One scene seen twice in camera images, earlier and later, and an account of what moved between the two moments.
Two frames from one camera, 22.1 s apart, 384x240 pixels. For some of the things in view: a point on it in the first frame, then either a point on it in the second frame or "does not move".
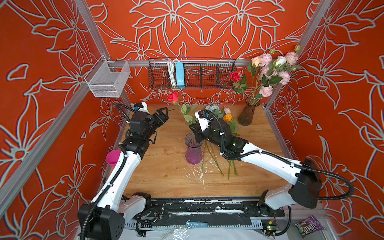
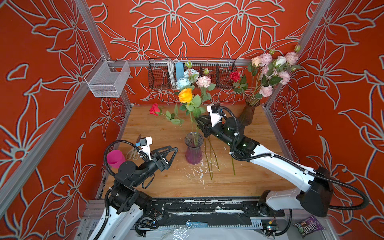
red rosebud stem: [173, 98] -> [155, 109]
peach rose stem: [256, 63] does not move
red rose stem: [239, 83] does not move
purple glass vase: [194, 151] does not move
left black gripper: [156, 119] -> [159, 161]
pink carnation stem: [285, 76] does not move
